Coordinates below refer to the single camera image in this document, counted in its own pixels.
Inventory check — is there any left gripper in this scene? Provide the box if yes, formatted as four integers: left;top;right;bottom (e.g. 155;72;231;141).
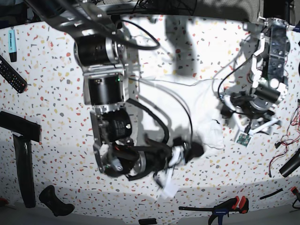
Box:
220;91;281;136

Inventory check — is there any black cylinder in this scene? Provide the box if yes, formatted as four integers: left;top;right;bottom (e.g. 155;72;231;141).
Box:
279;149;300;178

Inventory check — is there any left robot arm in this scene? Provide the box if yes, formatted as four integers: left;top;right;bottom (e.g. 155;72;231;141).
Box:
217;17;290;136

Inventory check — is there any red black wire bundle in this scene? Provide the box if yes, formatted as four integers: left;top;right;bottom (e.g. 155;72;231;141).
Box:
268;99;300;183

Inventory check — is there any long black tube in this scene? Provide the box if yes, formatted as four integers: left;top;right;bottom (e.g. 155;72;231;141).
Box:
13;134;36;208

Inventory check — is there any black orange bar clamp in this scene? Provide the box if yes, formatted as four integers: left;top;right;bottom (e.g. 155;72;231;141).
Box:
178;196;249;225

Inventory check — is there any black TV remote control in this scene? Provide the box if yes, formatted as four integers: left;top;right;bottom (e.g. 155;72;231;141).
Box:
0;56;27;93

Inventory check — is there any short black rod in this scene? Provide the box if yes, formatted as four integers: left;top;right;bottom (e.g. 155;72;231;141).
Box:
259;188;283;200

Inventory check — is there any white T-shirt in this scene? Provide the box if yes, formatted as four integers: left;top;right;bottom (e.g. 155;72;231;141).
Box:
136;77;225;156

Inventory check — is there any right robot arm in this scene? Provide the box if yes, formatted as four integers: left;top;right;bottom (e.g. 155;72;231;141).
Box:
28;0;202;198

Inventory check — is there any small black rectangular device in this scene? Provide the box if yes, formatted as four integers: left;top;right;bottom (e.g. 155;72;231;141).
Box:
138;218;157;225

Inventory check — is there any terrazzo patterned tablecloth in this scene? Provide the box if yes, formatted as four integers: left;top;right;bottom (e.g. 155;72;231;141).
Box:
0;15;300;224

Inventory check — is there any black tape strip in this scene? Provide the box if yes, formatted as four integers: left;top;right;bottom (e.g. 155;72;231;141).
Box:
0;111;41;142

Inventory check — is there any blue highlighter marker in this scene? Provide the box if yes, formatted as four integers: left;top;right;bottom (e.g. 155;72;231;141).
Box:
8;30;17;62

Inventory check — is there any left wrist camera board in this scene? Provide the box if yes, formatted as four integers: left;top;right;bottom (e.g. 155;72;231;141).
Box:
234;131;253;147

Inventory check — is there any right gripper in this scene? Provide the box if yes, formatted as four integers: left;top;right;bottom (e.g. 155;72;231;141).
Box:
126;139;204;198

